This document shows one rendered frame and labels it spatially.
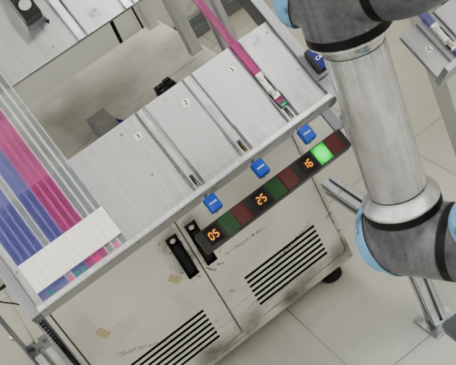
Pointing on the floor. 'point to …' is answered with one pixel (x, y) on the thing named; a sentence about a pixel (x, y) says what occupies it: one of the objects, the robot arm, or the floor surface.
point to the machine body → (185, 233)
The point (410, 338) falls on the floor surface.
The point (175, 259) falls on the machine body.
